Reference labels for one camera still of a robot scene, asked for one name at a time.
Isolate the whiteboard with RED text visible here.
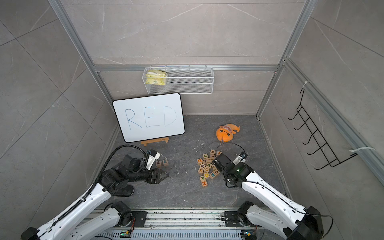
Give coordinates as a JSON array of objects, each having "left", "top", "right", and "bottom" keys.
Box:
[{"left": 113, "top": 93, "right": 186, "bottom": 143}]

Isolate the white wire mesh basket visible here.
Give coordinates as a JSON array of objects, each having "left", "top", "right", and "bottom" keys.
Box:
[{"left": 142, "top": 66, "right": 215, "bottom": 95}]

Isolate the orange plush toy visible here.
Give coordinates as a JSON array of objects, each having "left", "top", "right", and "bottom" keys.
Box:
[{"left": 216, "top": 124, "right": 241, "bottom": 143}]

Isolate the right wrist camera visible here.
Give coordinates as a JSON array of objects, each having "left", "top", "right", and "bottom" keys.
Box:
[{"left": 233, "top": 152, "right": 248, "bottom": 166}]

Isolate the black wire hook rack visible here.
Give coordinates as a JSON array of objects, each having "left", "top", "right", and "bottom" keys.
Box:
[{"left": 288, "top": 89, "right": 358, "bottom": 171}]

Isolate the wooden whiteboard stand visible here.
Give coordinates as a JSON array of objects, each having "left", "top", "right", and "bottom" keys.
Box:
[{"left": 140, "top": 137, "right": 169, "bottom": 147}]

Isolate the yellow packet in basket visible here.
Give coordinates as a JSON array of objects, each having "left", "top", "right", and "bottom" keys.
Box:
[{"left": 145, "top": 70, "right": 168, "bottom": 86}]

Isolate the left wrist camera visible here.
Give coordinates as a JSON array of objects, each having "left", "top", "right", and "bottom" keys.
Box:
[{"left": 146, "top": 150, "right": 161, "bottom": 170}]

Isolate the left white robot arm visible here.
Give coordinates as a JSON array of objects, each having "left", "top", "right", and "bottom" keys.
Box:
[{"left": 21, "top": 144, "right": 169, "bottom": 240}]

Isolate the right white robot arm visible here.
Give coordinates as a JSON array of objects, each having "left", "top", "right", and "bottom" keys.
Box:
[{"left": 213, "top": 153, "right": 329, "bottom": 240}]

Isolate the metal base rail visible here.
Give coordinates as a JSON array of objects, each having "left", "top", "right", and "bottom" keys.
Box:
[{"left": 86, "top": 209, "right": 310, "bottom": 240}]

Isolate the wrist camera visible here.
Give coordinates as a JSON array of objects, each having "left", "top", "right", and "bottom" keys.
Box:
[
  {"left": 146, "top": 150, "right": 161, "bottom": 170},
  {"left": 233, "top": 152, "right": 248, "bottom": 166}
]

